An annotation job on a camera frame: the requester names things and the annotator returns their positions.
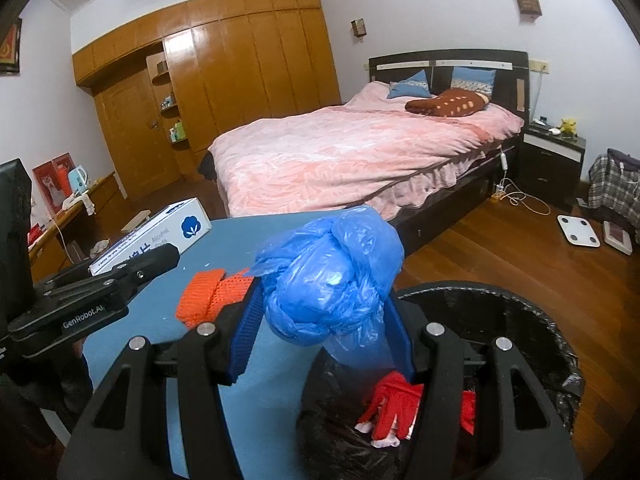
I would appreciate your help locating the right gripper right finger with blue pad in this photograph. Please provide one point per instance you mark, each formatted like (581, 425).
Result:
(519, 433)

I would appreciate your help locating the small white stool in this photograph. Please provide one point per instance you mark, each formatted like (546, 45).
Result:
(140, 218)

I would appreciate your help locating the white framed scale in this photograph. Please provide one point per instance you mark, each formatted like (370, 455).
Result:
(617, 238)

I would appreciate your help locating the black trash bin with liner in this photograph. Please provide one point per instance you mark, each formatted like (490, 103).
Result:
(336, 395)

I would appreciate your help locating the blue pillow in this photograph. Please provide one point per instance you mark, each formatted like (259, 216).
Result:
(416, 86)
(477, 80)

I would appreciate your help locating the plaid shirt on chair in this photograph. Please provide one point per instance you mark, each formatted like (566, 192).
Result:
(614, 185)

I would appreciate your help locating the white blue tissue box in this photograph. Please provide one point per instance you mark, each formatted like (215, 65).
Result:
(180, 224)

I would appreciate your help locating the black monitor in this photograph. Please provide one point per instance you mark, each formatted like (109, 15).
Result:
(17, 292)

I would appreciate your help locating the pink quilt bed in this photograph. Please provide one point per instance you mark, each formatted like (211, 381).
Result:
(369, 151)

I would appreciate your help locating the brown dotted pillow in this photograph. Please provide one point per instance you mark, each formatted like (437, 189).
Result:
(453, 102)

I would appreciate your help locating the black bedside table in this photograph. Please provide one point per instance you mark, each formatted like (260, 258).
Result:
(549, 166)

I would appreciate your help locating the wooden side cabinet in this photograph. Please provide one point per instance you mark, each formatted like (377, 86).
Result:
(74, 233)

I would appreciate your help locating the right blue pillow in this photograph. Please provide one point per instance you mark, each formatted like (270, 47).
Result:
(477, 80)

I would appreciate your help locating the white bathroom scale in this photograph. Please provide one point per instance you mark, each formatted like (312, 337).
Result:
(578, 231)

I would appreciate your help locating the left wall lamp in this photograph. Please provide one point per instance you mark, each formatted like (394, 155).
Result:
(358, 28)

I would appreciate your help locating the wooden wardrobe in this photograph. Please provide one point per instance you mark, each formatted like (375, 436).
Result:
(167, 84)

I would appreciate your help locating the framed wall picture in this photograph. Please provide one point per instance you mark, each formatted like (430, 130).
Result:
(10, 49)

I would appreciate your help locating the left blue pillow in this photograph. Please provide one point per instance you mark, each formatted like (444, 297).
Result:
(416, 86)

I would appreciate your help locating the blue plastic bag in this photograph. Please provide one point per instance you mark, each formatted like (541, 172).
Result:
(327, 281)

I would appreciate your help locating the red picture box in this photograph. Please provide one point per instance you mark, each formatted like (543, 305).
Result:
(53, 182)

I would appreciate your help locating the yellow plush toy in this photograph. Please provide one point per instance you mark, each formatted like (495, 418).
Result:
(568, 128)

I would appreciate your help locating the orange mesh net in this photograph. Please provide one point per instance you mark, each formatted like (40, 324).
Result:
(208, 293)

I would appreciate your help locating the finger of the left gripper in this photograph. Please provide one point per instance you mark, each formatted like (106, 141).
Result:
(134, 274)
(75, 277)

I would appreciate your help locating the dark wooden headboard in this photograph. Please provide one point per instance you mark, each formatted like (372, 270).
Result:
(510, 69)

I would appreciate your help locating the red cloth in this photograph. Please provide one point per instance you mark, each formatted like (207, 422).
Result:
(391, 412)

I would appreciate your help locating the light blue kettle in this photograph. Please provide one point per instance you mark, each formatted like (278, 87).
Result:
(79, 180)

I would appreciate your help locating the right wall lamp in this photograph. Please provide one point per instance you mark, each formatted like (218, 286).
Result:
(530, 8)

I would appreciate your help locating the wall lamp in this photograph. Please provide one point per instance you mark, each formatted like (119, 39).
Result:
(358, 28)
(530, 8)

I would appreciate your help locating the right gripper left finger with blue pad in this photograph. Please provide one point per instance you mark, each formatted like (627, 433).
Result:
(122, 434)

